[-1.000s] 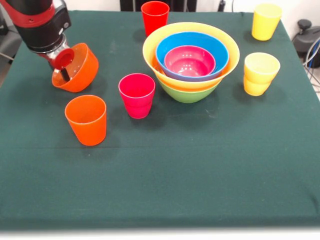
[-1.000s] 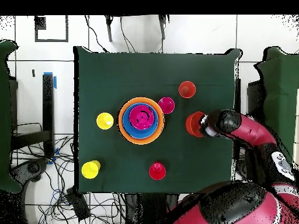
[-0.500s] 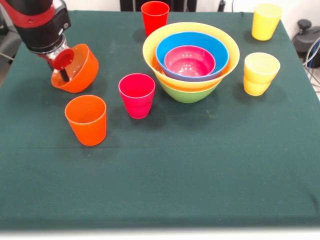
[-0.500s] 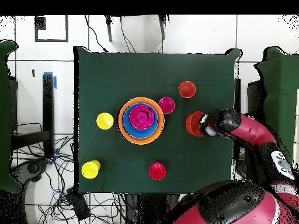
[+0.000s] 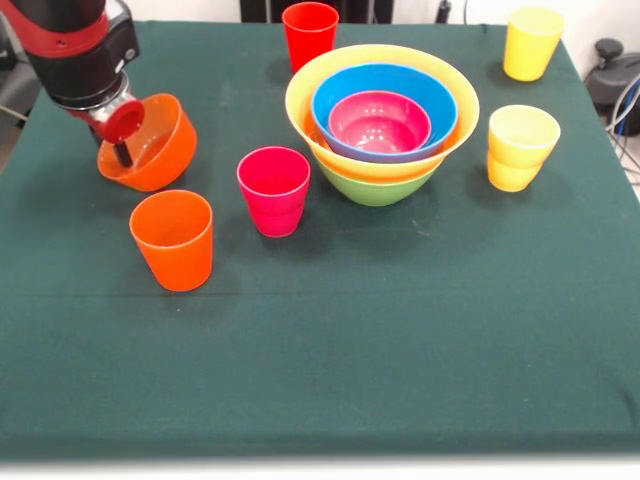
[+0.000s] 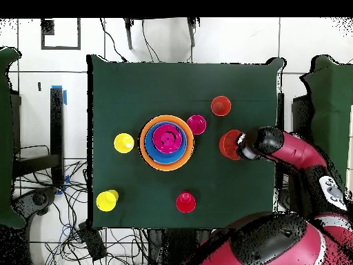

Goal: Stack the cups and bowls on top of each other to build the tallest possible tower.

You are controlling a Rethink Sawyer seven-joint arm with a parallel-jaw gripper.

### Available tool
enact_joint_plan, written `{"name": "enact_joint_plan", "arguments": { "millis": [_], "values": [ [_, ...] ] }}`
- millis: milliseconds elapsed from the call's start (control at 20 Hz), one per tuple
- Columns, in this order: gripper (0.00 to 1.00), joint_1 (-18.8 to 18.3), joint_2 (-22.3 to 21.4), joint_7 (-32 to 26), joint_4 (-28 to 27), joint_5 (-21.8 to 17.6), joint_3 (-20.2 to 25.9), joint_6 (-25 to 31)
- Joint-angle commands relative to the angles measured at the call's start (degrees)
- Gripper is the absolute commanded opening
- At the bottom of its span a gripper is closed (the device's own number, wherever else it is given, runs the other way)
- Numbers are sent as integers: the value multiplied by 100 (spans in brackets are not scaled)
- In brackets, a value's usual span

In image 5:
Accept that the green bowl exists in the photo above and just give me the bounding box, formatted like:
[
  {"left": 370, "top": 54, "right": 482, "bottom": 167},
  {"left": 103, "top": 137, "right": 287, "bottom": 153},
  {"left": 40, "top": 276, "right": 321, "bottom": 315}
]
[{"left": 315, "top": 157, "right": 441, "bottom": 208}]

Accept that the large yellow-orange bowl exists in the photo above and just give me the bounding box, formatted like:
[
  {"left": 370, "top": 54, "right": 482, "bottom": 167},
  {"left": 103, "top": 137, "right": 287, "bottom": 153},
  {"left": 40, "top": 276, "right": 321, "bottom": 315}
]
[{"left": 285, "top": 43, "right": 481, "bottom": 185}]

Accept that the bright yellow cup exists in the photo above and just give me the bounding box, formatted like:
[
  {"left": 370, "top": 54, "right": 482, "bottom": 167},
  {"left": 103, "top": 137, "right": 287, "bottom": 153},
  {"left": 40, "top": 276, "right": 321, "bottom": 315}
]
[{"left": 502, "top": 6, "right": 567, "bottom": 83}]

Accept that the pink cup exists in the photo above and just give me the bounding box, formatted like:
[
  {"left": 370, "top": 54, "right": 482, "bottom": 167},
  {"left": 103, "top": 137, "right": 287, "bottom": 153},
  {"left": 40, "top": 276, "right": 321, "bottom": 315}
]
[{"left": 236, "top": 146, "right": 312, "bottom": 239}]

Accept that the pink bowl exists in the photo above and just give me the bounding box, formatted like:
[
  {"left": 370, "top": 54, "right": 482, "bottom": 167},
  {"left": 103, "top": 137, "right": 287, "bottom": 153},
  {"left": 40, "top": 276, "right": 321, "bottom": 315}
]
[{"left": 327, "top": 90, "right": 433, "bottom": 154}]

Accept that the orange cup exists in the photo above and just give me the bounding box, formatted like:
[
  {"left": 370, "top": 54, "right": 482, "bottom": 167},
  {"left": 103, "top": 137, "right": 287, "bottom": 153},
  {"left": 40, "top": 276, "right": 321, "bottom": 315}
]
[{"left": 129, "top": 189, "right": 215, "bottom": 293}]

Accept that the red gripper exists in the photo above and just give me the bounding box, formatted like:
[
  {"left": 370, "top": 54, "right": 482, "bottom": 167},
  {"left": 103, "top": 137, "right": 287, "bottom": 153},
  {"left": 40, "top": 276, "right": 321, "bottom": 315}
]
[{"left": 67, "top": 98, "right": 147, "bottom": 168}]

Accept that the tangle of cables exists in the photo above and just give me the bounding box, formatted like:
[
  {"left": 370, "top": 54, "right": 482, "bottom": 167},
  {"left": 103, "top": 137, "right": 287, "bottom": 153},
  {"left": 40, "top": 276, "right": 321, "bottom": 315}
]
[{"left": 604, "top": 74, "right": 640, "bottom": 186}]

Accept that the small orange bowl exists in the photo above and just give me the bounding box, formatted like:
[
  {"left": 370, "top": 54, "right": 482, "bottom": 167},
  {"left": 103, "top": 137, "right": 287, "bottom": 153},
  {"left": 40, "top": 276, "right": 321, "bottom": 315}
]
[{"left": 97, "top": 92, "right": 199, "bottom": 193}]

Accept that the amber yellow cup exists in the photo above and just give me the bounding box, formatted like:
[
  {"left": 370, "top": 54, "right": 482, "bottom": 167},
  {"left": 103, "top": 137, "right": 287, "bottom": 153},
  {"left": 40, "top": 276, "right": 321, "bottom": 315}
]
[{"left": 487, "top": 104, "right": 562, "bottom": 193}]

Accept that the red cup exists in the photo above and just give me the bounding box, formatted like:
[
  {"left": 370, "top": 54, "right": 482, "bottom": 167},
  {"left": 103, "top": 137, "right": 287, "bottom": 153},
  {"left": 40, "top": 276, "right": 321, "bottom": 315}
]
[{"left": 281, "top": 1, "right": 340, "bottom": 75}]

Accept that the dark green table cloth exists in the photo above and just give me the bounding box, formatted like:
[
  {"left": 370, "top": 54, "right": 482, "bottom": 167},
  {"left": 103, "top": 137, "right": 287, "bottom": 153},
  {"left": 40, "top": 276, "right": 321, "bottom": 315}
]
[{"left": 0, "top": 19, "right": 640, "bottom": 461}]

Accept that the blue bowl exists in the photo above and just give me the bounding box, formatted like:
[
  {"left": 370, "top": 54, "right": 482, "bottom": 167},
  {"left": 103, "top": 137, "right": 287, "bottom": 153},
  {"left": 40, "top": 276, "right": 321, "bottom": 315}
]
[{"left": 310, "top": 63, "right": 459, "bottom": 164}]

